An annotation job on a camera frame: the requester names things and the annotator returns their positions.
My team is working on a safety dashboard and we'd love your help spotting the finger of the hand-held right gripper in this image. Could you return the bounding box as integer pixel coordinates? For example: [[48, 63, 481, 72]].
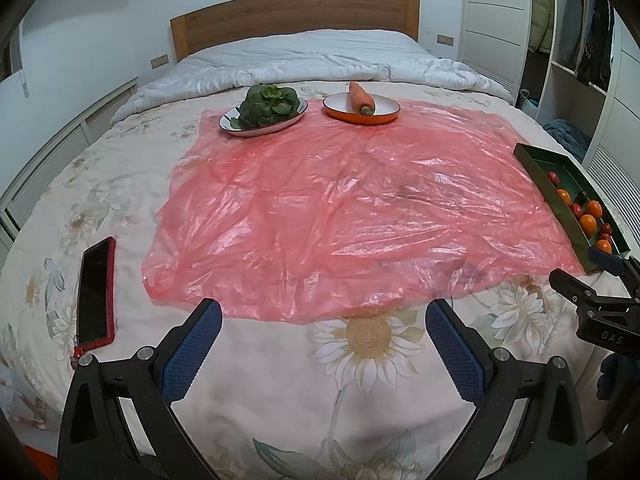
[[587, 245, 632, 287], [548, 268, 602, 312]]

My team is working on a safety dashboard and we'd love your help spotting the person's right hand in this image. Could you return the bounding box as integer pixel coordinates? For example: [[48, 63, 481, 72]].
[[597, 352, 626, 401]]

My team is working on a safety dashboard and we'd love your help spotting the pink plastic sheet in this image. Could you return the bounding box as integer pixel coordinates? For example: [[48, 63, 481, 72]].
[[141, 95, 591, 323]]

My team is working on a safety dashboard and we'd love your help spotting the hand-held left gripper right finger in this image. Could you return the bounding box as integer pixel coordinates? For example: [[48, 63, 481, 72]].
[[425, 298, 588, 480]]

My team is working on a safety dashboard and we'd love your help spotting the small pale bag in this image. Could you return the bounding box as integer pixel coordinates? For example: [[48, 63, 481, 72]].
[[517, 89, 541, 121]]

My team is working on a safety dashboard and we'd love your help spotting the pale green jacket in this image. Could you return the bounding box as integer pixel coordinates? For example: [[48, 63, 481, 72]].
[[528, 0, 555, 54]]

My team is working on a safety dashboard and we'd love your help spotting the white wardrobe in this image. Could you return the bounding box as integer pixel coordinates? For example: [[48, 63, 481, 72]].
[[457, 0, 640, 196]]

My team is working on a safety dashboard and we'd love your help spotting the phone in red case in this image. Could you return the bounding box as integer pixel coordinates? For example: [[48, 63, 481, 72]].
[[76, 236, 117, 350]]

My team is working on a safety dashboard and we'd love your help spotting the dark green tray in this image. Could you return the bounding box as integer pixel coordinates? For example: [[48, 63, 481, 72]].
[[514, 142, 632, 275]]

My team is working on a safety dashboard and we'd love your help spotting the wooden headboard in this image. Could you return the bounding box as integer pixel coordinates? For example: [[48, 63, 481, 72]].
[[170, 0, 420, 63]]

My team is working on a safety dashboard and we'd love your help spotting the white plate with blue rim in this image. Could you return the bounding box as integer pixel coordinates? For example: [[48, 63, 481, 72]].
[[219, 96, 308, 138]]

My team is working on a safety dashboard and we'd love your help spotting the carrot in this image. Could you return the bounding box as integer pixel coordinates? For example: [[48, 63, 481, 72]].
[[348, 81, 376, 116]]

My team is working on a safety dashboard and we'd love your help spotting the white duvet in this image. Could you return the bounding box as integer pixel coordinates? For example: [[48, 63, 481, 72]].
[[110, 30, 513, 123]]

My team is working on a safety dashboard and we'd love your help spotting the orange plate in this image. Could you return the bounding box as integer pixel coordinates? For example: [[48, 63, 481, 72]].
[[322, 92, 402, 124]]

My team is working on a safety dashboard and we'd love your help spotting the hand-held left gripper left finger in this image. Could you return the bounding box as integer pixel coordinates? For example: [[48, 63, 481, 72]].
[[57, 297, 223, 480]]

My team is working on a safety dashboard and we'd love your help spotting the dark printed hanging garment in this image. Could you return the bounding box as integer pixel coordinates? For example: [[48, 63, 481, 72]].
[[575, 0, 615, 93]]

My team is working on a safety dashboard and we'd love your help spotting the blue blanket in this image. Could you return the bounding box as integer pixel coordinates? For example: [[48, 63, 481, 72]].
[[542, 119, 591, 163]]

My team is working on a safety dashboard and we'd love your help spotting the green leafy vegetable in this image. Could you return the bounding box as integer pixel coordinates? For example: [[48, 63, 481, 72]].
[[235, 85, 299, 128]]

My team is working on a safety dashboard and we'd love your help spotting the grey blue hanging garment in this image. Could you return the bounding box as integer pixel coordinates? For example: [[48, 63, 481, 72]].
[[557, 0, 596, 76]]

